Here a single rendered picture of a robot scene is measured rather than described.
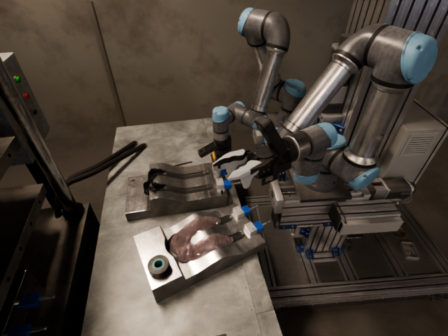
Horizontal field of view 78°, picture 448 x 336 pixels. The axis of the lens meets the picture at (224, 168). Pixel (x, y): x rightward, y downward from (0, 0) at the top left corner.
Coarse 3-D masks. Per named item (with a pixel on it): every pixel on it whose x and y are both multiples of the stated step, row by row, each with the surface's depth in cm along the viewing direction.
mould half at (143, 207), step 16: (144, 176) 151; (160, 176) 141; (208, 176) 147; (128, 192) 142; (160, 192) 132; (208, 192) 138; (224, 192) 138; (128, 208) 134; (144, 208) 134; (160, 208) 134; (176, 208) 136; (192, 208) 139; (208, 208) 141
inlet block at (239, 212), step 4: (236, 208) 131; (240, 208) 131; (244, 208) 133; (248, 208) 133; (252, 208) 134; (236, 212) 129; (240, 212) 129; (244, 212) 131; (248, 212) 131; (236, 216) 130; (240, 216) 129
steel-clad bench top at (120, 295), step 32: (128, 128) 198; (160, 128) 198; (192, 128) 198; (128, 160) 171; (160, 160) 171; (192, 160) 171; (128, 224) 134; (160, 224) 134; (96, 256) 121; (128, 256) 121; (256, 256) 121; (96, 288) 111; (128, 288) 111; (192, 288) 111; (224, 288) 111; (256, 288) 111; (96, 320) 102; (128, 320) 102; (160, 320) 102; (192, 320) 102; (224, 320) 102; (256, 320) 102
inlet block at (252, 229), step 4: (248, 224) 124; (252, 224) 124; (256, 224) 126; (260, 224) 126; (264, 224) 127; (244, 228) 126; (248, 228) 123; (252, 228) 123; (256, 228) 123; (260, 228) 124; (248, 232) 123; (252, 232) 122; (256, 232) 123
